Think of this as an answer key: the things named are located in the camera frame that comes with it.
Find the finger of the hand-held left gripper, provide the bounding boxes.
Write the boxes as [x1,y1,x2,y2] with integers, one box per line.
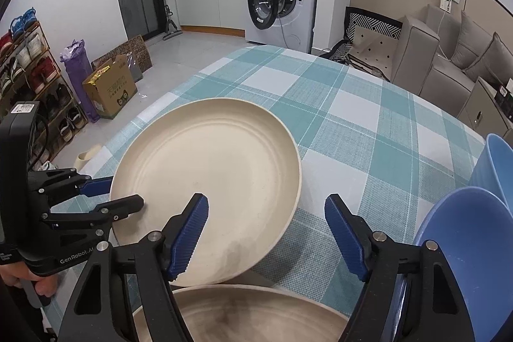
[36,168,115,206]
[42,195,145,230]

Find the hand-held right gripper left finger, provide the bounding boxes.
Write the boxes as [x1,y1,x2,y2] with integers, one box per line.
[60,193,210,342]

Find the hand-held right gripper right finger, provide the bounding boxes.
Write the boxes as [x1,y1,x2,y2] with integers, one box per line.
[324,194,471,342]

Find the cream round plate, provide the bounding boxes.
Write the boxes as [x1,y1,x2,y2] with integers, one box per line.
[132,284,349,342]
[109,97,302,287]

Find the blue bowl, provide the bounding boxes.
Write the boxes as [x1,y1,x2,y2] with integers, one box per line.
[468,134,513,212]
[395,187,513,342]

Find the person's left hand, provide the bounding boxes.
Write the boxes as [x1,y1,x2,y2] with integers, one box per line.
[0,262,61,298]

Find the cream slipper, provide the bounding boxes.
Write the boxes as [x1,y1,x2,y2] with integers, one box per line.
[74,145,101,170]

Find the cardboard box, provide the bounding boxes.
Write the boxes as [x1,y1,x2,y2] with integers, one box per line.
[82,54,138,119]

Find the purple bag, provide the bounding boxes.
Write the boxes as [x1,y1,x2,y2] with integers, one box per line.
[60,39,101,123]

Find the teal checkered tablecloth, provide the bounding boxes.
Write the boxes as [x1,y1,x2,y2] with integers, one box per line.
[42,46,487,342]

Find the wooden shoe rack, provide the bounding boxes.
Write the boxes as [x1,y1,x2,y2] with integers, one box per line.
[0,7,89,166]

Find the brown patterned flat cardboard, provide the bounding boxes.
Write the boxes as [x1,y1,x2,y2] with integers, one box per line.
[91,34,153,72]

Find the rows of shoes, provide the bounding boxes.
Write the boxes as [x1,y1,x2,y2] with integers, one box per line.
[0,7,87,162]

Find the grey side cabinet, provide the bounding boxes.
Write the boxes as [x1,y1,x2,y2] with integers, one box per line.
[457,77,513,138]

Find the grey sofa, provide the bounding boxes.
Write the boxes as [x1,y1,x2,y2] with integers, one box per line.
[391,3,513,126]

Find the black patterned bag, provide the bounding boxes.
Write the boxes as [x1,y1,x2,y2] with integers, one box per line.
[321,6,403,82]

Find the black box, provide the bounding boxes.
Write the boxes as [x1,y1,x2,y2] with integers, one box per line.
[494,83,513,117]

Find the white washing machine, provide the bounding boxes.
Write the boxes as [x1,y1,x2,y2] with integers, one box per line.
[241,0,320,54]

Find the grey cushion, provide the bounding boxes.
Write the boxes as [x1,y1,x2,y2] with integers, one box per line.
[451,10,493,70]
[465,31,513,84]

